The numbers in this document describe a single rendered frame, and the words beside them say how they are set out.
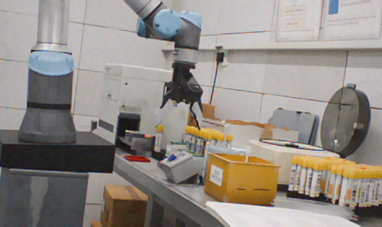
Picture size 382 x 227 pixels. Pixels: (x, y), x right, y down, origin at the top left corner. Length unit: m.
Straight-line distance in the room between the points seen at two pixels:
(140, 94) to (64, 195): 0.69
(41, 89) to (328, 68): 1.02
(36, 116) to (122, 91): 0.60
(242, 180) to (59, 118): 0.51
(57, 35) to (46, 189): 0.44
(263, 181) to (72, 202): 0.50
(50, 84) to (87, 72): 1.88
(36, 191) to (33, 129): 0.16
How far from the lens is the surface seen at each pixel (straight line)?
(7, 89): 3.32
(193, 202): 1.32
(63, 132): 1.52
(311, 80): 2.14
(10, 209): 1.51
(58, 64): 1.52
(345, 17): 2.03
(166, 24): 1.56
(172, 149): 1.72
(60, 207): 1.53
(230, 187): 1.33
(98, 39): 3.40
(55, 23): 1.67
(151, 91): 2.11
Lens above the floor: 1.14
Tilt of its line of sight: 3 degrees down
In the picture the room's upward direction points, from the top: 7 degrees clockwise
